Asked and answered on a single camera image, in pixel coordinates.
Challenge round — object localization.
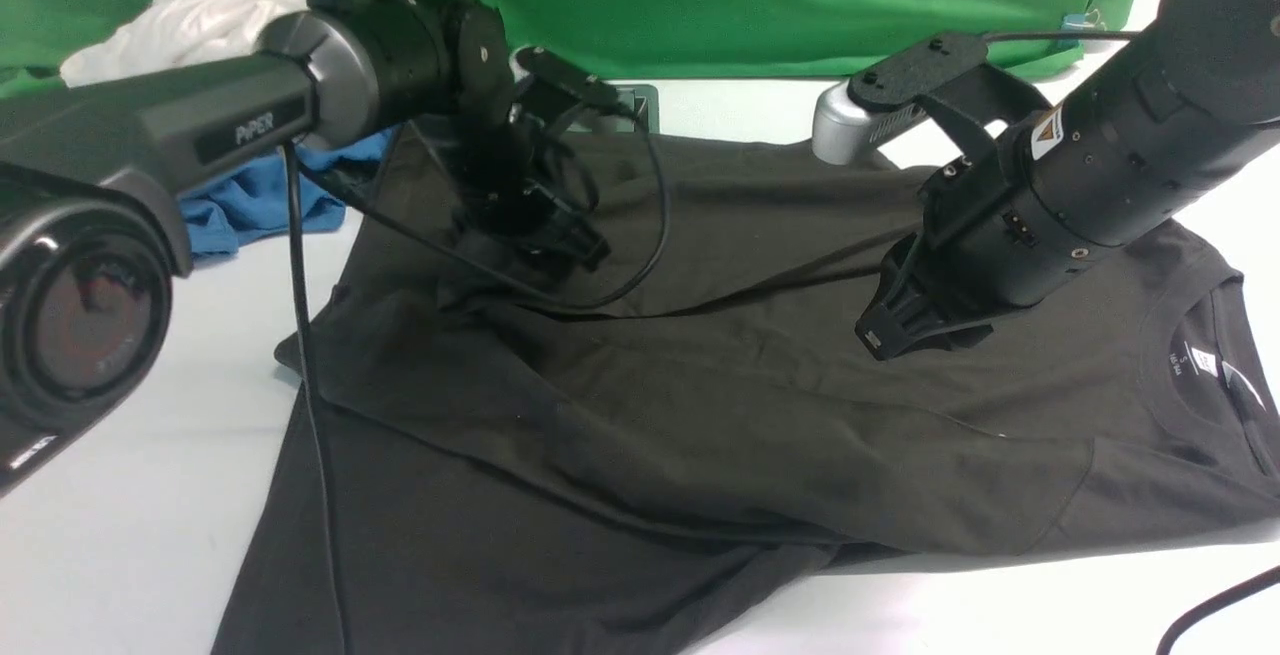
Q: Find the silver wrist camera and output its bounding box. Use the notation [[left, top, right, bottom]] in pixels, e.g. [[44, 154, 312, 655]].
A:
[[810, 81, 928, 166], [513, 46, 640, 119]]

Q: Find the blue binder clip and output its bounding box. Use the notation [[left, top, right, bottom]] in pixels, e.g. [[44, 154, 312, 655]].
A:
[[1060, 8, 1108, 49]]

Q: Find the white crumpled garment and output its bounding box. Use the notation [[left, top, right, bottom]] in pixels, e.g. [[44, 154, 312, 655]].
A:
[[59, 0, 307, 87]]

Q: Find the dark gray long-sleeved shirt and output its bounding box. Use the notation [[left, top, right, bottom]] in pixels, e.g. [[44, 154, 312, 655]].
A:
[[212, 137, 1277, 654]]

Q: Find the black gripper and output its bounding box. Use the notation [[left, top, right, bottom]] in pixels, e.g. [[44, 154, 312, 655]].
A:
[[440, 113, 611, 271], [855, 152, 1091, 362]]

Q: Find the blue crumpled garment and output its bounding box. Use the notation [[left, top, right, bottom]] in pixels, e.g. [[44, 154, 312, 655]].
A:
[[179, 128, 396, 260]]

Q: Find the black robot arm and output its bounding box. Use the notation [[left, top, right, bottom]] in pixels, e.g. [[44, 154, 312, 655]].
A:
[[847, 0, 1279, 362]]

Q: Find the gray robot arm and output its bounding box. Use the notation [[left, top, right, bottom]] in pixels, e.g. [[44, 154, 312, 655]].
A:
[[1, 0, 620, 493]]

